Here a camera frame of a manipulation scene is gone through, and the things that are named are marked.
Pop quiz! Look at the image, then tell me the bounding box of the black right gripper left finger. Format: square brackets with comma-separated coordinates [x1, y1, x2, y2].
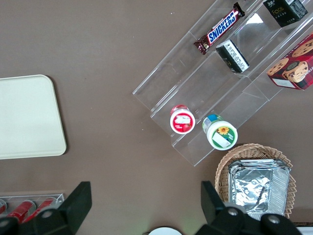
[0, 181, 92, 235]

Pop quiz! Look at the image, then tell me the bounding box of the Snickers chocolate bar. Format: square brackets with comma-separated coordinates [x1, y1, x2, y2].
[193, 2, 246, 56]

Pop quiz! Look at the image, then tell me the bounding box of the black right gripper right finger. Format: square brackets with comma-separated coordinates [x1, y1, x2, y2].
[195, 181, 303, 235]

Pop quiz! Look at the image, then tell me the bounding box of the cream plastic tray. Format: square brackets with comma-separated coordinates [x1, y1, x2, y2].
[0, 74, 67, 161]

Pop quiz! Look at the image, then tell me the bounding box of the clear acrylic can holder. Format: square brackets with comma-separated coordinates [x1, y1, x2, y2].
[0, 193, 65, 222]

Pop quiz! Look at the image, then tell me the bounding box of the black box with white label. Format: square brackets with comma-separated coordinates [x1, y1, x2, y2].
[215, 39, 250, 74]

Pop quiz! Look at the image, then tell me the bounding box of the red chocolate chip cookie box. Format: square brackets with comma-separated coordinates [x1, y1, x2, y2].
[266, 33, 313, 91]

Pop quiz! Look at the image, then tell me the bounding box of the stack of aluminium foil trays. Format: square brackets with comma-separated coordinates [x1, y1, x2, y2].
[227, 158, 292, 221]

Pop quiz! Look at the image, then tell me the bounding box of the clear acrylic tiered stand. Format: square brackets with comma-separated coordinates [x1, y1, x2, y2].
[132, 0, 313, 167]

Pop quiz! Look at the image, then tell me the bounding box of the green sunflower gum jar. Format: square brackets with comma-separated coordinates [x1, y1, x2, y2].
[201, 114, 239, 151]

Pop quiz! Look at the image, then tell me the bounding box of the woven wicker basket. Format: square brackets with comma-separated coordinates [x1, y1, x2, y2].
[214, 143, 297, 220]

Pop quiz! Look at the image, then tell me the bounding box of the black box with gold print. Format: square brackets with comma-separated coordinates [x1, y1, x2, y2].
[262, 0, 309, 28]

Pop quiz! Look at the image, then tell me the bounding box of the red strawberry gum jar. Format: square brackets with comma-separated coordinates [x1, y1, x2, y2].
[170, 104, 196, 135]

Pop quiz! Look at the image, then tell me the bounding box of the white round object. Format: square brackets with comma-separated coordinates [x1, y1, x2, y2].
[147, 226, 183, 235]

